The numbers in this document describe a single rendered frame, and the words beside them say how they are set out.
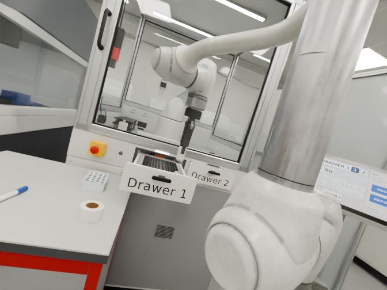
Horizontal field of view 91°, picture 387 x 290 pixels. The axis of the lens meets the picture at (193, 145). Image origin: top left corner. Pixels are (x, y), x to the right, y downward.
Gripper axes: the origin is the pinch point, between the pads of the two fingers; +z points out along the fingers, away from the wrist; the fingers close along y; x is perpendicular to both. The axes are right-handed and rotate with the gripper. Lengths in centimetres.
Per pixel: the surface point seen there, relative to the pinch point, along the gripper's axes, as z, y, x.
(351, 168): -16, -2, -90
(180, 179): 8.6, -10.7, -0.8
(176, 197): 16.4, -10.7, -1.4
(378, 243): 59, 82, -282
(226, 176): 10.1, 21.1, -34.3
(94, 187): 22.5, -3.3, 31.1
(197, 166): 8.7, 21.2, -15.0
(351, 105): -74, 68, -155
